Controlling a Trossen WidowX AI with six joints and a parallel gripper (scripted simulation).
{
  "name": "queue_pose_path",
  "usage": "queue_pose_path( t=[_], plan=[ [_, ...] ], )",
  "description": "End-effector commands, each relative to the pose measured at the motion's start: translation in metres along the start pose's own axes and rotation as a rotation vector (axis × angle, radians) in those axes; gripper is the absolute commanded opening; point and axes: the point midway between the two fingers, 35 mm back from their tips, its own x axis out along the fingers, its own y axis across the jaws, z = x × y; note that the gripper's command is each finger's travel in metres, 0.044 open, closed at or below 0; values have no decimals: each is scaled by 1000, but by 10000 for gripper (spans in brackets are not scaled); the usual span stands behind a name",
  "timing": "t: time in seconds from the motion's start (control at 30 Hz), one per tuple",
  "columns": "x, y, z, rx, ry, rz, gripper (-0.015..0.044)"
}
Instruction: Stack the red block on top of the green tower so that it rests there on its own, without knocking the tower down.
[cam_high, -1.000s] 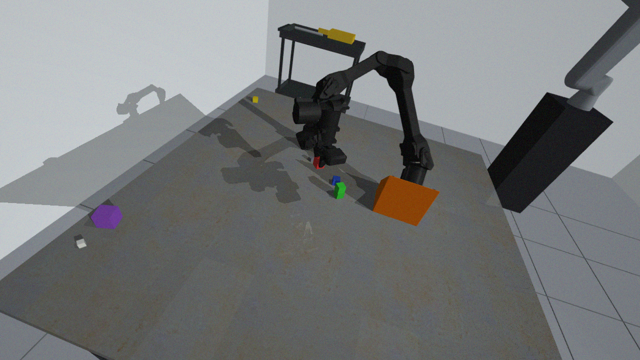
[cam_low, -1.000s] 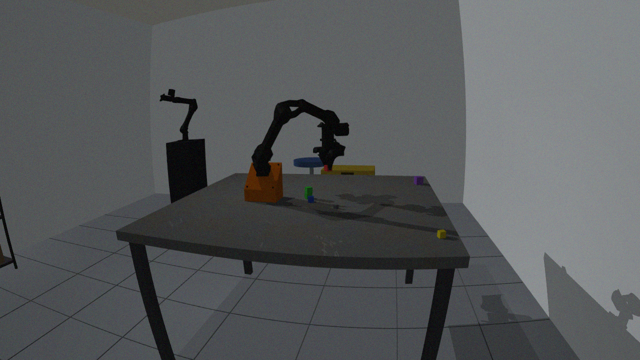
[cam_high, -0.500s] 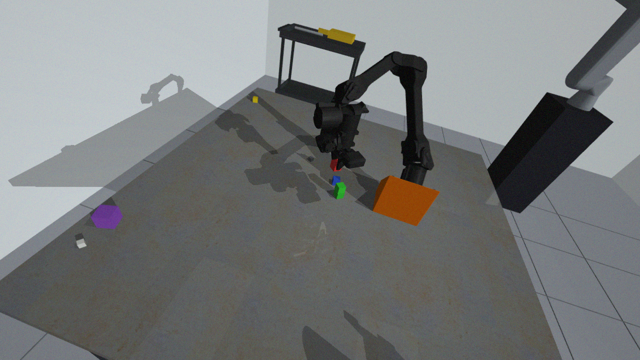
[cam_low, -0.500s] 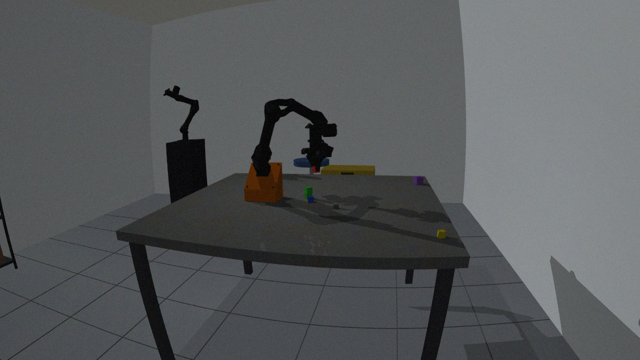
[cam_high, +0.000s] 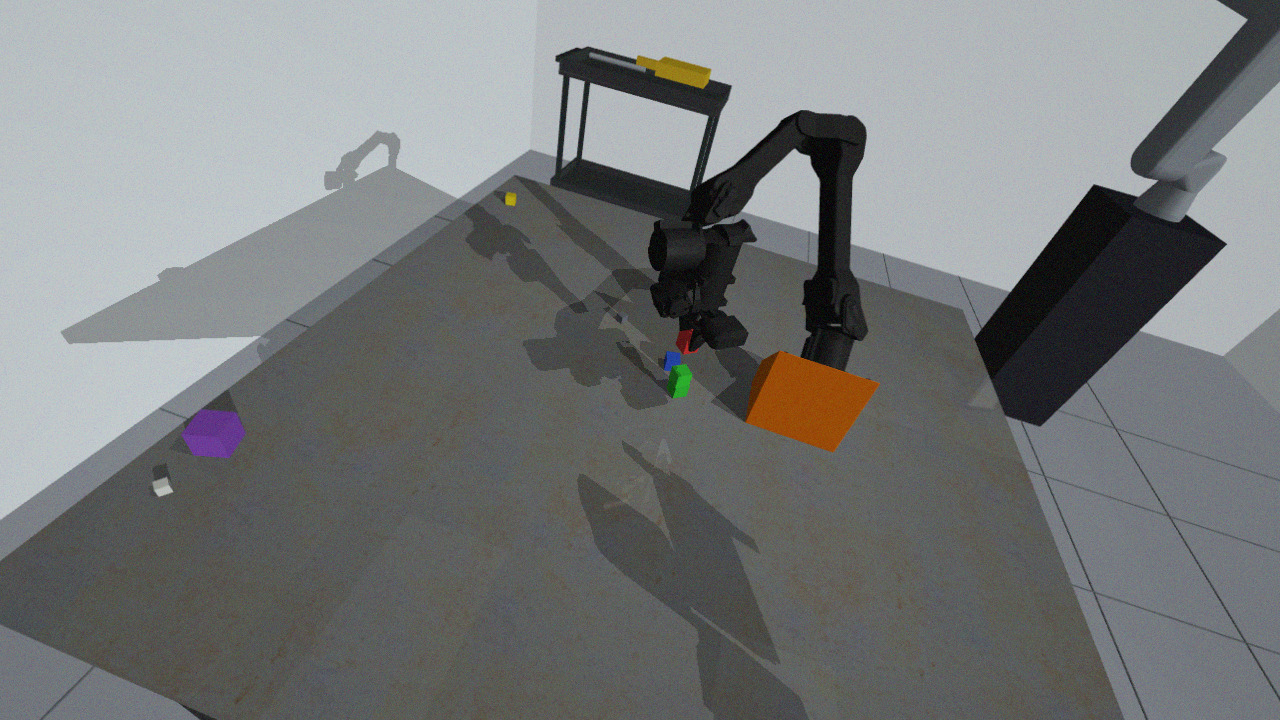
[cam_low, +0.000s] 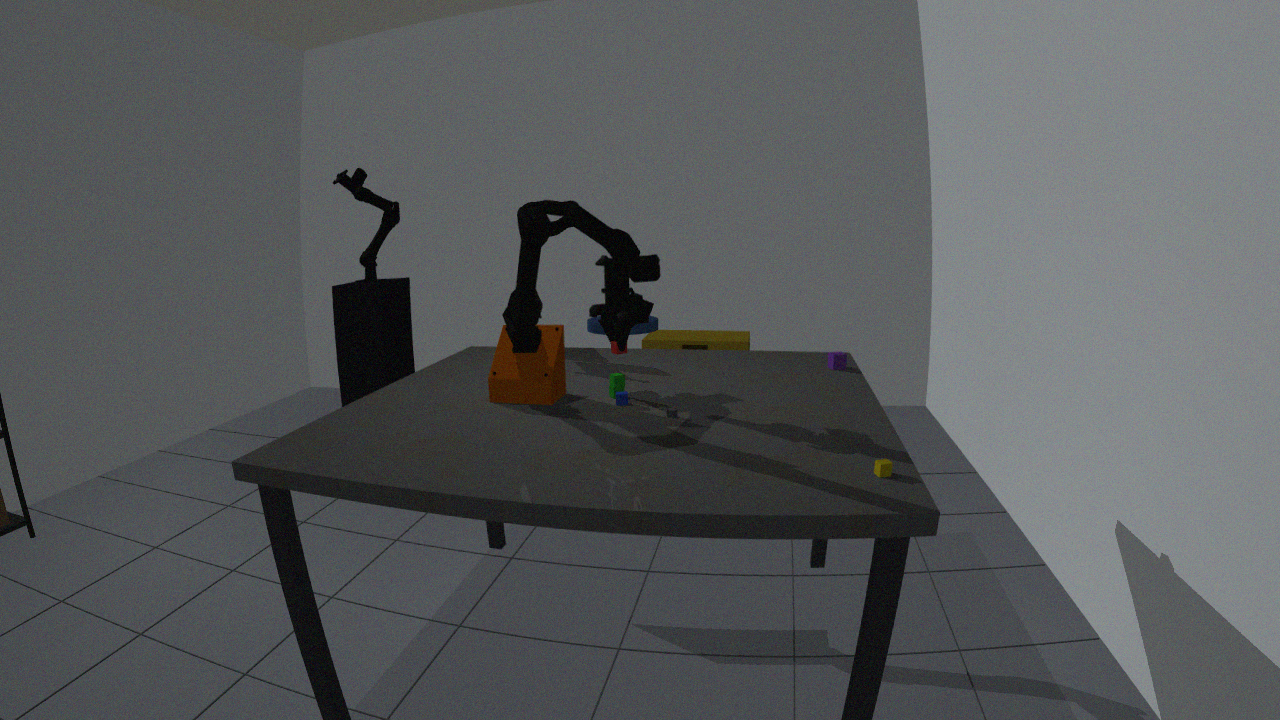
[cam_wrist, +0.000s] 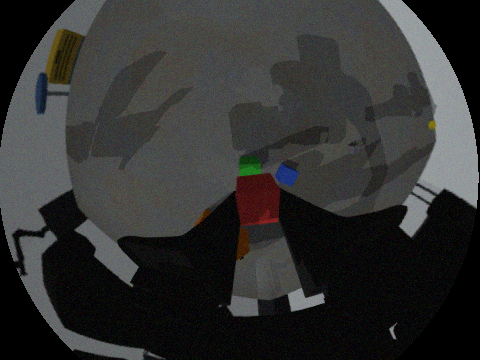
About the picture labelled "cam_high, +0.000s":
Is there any purple cube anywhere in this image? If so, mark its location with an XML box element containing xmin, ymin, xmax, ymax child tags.
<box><xmin>180</xmin><ymin>409</ymin><xmax>246</xmax><ymax>457</ymax></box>

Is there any red block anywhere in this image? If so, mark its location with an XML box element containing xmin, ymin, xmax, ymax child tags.
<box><xmin>676</xmin><ymin>331</ymin><xmax>698</xmax><ymax>354</ymax></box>

